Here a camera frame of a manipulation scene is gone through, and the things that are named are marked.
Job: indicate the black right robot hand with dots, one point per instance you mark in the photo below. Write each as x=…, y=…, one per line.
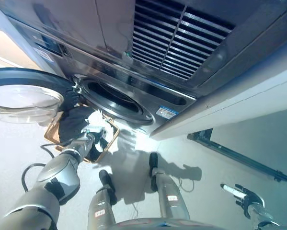
x=249, y=198

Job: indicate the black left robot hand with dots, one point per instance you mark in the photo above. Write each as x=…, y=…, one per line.
x=97, y=136

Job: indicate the white cloth garment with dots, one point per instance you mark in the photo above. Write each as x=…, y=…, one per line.
x=96, y=117

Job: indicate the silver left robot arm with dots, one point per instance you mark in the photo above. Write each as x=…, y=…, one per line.
x=57, y=167

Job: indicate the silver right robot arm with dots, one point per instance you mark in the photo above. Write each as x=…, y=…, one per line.
x=260, y=215

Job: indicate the tan wicker laundry basket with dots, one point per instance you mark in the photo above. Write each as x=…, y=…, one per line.
x=111, y=141

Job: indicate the grey front-load washing machine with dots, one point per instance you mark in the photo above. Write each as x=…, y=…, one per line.
x=167, y=117

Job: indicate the black garment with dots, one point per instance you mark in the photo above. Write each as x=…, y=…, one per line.
x=71, y=124

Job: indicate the silver left robot leg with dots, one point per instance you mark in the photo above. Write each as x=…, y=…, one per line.
x=100, y=206

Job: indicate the silver robot leg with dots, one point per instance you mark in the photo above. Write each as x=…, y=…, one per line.
x=169, y=191
x=100, y=206

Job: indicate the silver right robot leg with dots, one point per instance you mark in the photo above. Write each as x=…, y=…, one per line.
x=169, y=191

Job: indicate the round glass washer door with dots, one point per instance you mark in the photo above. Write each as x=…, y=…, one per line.
x=26, y=76

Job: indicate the grey robot torso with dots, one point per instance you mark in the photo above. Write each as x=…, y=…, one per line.
x=157, y=225

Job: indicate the grey stacked dryer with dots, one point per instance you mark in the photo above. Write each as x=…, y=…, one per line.
x=85, y=24

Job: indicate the black metal gantry frame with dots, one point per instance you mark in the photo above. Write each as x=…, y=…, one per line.
x=229, y=153

